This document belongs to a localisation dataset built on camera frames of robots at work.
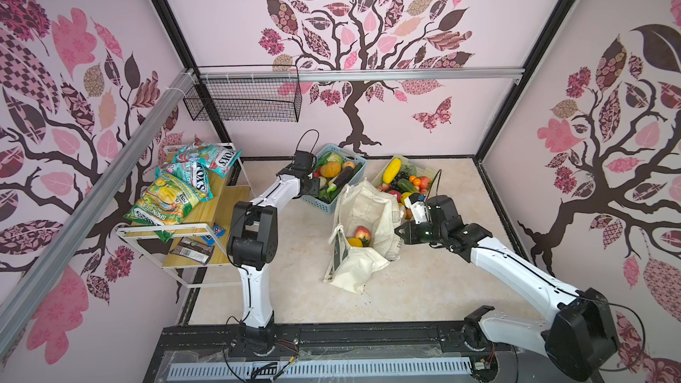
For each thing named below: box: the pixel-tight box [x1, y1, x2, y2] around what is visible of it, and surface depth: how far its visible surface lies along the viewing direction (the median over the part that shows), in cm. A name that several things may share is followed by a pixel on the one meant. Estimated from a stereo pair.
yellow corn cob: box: [382, 157, 402, 185], surface depth 109 cm
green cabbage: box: [327, 152, 345, 166], surface depth 112 cm
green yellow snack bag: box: [123, 172, 206, 243], surface depth 61 cm
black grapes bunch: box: [390, 171, 410, 188], surface depth 109 cm
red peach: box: [418, 175, 432, 190], surface depth 107 cm
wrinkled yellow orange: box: [347, 237, 364, 248], surface depth 89 cm
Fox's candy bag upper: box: [172, 141, 243, 179], surface depth 70 cm
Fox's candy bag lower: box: [154, 159, 215, 202], surface depth 67 cm
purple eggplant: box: [326, 166, 355, 193], surface depth 105 cm
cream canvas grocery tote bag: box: [322, 179, 403, 295], surface depth 83 cm
